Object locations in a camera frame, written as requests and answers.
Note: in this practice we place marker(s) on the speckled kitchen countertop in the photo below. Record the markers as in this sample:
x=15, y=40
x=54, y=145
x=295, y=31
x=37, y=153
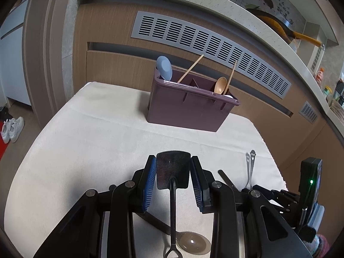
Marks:
x=188, y=5

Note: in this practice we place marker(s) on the white shelf cabinet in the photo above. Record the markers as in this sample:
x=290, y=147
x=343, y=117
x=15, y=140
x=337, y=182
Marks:
x=13, y=59

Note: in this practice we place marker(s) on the small grey vent grille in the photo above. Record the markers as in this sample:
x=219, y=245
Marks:
x=308, y=112

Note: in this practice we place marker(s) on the cartoon wall poster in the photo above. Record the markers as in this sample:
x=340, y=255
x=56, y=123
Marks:
x=266, y=0

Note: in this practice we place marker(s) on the large grey vent grille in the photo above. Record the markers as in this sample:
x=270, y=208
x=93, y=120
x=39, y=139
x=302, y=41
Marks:
x=215, y=48

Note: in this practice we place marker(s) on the translucent brown spoon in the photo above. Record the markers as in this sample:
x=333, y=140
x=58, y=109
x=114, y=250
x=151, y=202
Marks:
x=193, y=243

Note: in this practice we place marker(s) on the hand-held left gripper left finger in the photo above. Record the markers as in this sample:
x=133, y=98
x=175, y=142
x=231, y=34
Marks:
x=149, y=185

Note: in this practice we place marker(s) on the small containers on countertop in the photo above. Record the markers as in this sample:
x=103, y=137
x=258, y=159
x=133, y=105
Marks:
x=336, y=94

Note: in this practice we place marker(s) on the orange bottle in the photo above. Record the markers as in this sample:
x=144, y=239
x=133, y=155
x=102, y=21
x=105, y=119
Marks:
x=319, y=74

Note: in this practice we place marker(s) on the white tablecloth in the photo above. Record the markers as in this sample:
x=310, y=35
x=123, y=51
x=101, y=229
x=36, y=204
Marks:
x=94, y=153

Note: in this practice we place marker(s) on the wooden chopstick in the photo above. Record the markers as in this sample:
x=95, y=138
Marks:
x=190, y=68
x=231, y=75

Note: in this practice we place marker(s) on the blue rice paddle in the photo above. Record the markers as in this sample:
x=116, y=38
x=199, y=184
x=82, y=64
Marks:
x=164, y=67

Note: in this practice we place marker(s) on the black shovel-shaped spoon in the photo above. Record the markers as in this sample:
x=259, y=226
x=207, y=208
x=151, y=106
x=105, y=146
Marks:
x=173, y=172

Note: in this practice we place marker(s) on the red floor mat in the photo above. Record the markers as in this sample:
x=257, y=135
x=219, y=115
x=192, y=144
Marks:
x=3, y=151

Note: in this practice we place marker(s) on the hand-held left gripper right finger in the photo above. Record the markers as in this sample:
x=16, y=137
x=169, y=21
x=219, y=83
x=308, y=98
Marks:
x=196, y=185

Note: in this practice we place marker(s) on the white sneaker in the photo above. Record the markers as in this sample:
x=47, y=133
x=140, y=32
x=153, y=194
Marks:
x=17, y=127
x=6, y=131

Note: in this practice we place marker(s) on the white wall vent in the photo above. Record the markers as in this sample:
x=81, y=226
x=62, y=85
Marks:
x=316, y=59

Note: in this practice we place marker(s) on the wooden kitchen cabinet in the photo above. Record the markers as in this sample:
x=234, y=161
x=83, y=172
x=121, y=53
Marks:
x=113, y=67

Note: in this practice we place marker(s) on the wooden spoon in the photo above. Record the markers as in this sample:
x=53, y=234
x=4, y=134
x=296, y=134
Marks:
x=220, y=86

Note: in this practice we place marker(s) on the wooden door frame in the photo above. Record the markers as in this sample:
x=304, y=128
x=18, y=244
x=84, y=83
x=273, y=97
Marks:
x=45, y=59

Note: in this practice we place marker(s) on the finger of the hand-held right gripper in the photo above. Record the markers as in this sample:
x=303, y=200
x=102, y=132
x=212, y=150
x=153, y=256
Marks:
x=268, y=189
x=285, y=201

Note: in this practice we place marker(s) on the purple plastic utensil holder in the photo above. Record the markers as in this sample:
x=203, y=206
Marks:
x=185, y=113

